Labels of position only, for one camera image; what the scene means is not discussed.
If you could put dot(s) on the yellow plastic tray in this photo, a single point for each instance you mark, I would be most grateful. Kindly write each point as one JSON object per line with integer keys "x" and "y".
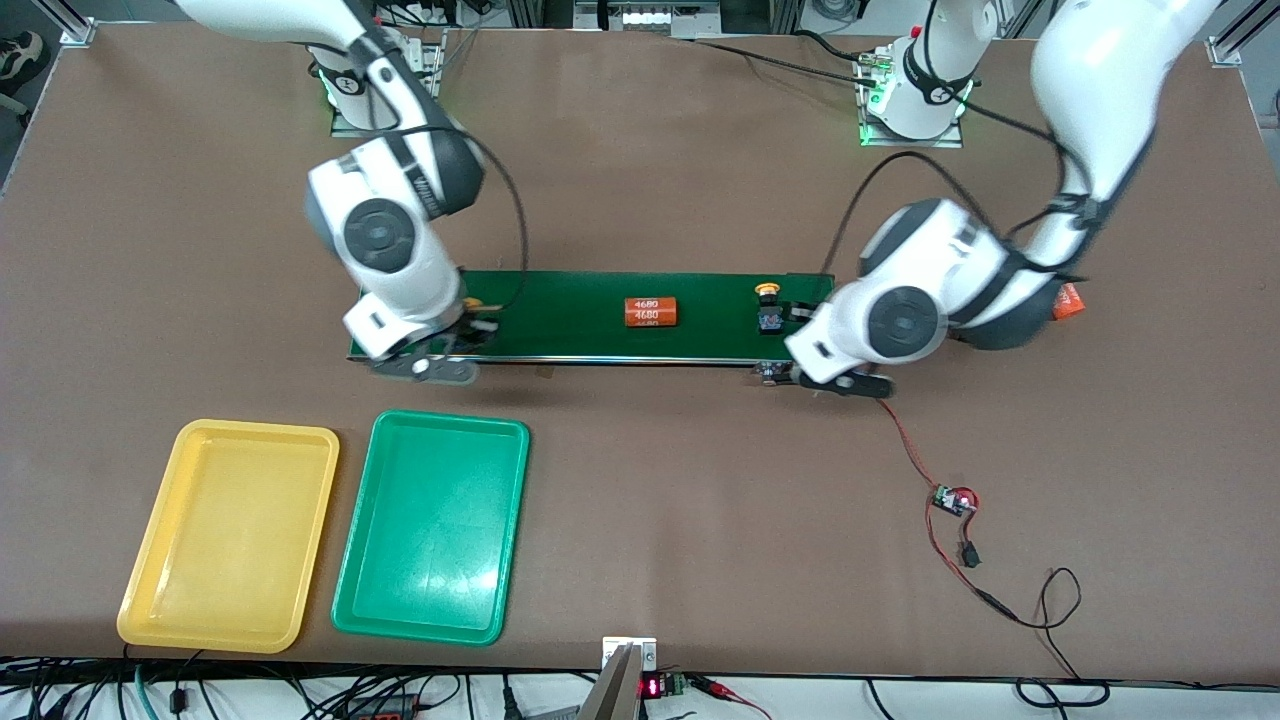
{"x": 230, "y": 540}

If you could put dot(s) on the red digit display module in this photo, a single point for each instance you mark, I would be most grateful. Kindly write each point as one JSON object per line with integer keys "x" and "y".
{"x": 652, "y": 687}

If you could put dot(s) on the black white shoe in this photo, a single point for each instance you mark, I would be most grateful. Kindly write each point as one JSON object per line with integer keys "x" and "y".
{"x": 20, "y": 55}

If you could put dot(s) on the aluminium table corner bracket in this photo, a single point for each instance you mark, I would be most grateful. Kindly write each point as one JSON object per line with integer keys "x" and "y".
{"x": 1225, "y": 50}
{"x": 78, "y": 32}

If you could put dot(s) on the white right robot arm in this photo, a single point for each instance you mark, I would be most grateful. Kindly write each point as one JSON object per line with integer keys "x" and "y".
{"x": 380, "y": 235}

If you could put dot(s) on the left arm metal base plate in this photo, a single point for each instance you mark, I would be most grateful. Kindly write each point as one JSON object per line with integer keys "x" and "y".
{"x": 940, "y": 143}

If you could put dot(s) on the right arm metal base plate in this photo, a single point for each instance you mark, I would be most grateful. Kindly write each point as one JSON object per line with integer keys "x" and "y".
{"x": 400, "y": 132}

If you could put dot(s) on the red clip lead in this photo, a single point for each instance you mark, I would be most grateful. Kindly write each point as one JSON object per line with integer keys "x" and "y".
{"x": 715, "y": 687}

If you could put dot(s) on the small green circuit board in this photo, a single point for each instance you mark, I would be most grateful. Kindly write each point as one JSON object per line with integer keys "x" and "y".
{"x": 950, "y": 499}

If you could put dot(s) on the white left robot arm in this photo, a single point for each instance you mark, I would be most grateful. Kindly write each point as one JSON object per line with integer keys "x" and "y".
{"x": 900, "y": 320}

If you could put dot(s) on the silver machine box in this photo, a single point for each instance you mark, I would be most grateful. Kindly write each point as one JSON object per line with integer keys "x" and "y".
{"x": 645, "y": 15}

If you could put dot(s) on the grey metal mounting bracket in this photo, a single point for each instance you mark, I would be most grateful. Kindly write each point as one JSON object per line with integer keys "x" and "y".
{"x": 615, "y": 690}

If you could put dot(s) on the green plastic tray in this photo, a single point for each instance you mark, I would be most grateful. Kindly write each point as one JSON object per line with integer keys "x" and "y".
{"x": 430, "y": 530}

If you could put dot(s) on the green conveyor belt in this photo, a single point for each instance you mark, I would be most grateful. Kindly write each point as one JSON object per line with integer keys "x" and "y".
{"x": 560, "y": 300}

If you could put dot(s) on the red power strip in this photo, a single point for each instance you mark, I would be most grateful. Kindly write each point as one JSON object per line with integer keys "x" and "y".
{"x": 380, "y": 712}

